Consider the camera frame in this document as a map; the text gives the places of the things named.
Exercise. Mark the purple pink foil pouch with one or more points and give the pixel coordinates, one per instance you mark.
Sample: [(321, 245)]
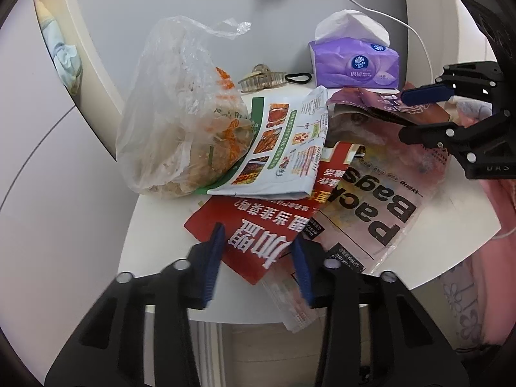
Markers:
[(363, 100)]

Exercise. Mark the purple tissue pack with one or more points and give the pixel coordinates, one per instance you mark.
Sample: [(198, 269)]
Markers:
[(354, 64)]

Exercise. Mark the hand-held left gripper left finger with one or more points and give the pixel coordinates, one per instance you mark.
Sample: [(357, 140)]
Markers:
[(211, 266)]

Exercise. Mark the clear plastic bag of leftovers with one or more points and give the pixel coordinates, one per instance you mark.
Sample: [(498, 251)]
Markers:
[(169, 109)]

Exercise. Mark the green white food flyer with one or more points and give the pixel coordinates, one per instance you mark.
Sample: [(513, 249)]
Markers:
[(282, 149)]

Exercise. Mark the clear hair claw clip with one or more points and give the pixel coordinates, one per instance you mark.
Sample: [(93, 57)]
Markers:
[(258, 82)]

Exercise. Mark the clear packaging bag black print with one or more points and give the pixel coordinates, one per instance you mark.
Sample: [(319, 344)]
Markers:
[(383, 209)]

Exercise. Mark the light blue cloth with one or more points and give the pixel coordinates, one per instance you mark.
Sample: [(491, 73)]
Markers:
[(64, 56)]

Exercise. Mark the grey wardrobe door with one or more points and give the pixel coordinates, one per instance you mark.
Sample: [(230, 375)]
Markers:
[(48, 169)]

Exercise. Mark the white nightstand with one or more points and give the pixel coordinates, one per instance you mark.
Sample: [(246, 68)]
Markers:
[(153, 250)]

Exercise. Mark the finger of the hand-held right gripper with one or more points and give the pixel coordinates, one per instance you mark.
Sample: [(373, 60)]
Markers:
[(427, 93), (435, 135)]

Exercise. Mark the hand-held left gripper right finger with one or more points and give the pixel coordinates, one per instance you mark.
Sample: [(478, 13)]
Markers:
[(302, 274)]

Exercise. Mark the cream door frame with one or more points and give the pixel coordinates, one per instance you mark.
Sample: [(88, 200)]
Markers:
[(98, 92)]

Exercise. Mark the red printed paper bag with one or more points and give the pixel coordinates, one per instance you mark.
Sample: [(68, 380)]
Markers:
[(246, 225)]

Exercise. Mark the pink bedding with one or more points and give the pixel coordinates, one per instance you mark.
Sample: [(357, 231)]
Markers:
[(500, 290)]

